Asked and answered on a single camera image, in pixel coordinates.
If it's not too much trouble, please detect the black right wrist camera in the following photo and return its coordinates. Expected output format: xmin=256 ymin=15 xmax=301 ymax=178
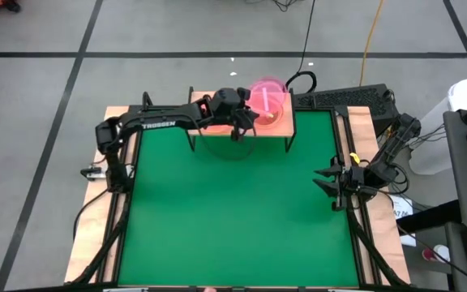
xmin=345 ymin=168 xmax=366 ymax=190

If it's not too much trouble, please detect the yellow power cable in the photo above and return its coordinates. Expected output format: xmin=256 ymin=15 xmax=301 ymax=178
xmin=358 ymin=0 xmax=387 ymax=87

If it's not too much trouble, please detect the wooden shelf with black legs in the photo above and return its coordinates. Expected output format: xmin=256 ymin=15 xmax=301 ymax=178
xmin=185 ymin=86 xmax=298 ymax=154

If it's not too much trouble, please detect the small silver connector box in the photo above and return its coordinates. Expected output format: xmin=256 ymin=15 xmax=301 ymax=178
xmin=79 ymin=165 xmax=109 ymax=182

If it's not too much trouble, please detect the black power cable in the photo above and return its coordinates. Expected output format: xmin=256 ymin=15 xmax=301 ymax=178
xmin=282 ymin=0 xmax=319 ymax=93

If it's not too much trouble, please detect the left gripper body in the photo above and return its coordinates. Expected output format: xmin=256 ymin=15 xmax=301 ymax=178
xmin=231 ymin=101 xmax=257 ymax=141

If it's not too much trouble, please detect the green table mat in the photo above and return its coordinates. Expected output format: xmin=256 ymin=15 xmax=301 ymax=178
xmin=118 ymin=109 xmax=360 ymax=287

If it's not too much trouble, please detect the black aluminium table frame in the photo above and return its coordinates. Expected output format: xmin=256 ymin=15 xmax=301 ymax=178
xmin=65 ymin=91 xmax=413 ymax=292

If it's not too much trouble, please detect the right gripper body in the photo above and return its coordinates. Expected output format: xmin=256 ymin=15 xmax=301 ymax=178
xmin=332 ymin=156 xmax=371 ymax=212

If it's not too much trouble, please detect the black looped camera cable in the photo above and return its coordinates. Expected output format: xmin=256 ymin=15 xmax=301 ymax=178
xmin=191 ymin=121 xmax=259 ymax=161

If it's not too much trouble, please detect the white paper sheet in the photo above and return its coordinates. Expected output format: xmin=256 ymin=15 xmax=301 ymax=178
xmin=389 ymin=194 xmax=417 ymax=247

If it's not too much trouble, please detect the red and white cup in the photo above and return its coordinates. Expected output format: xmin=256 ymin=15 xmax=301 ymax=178
xmin=422 ymin=244 xmax=452 ymax=264

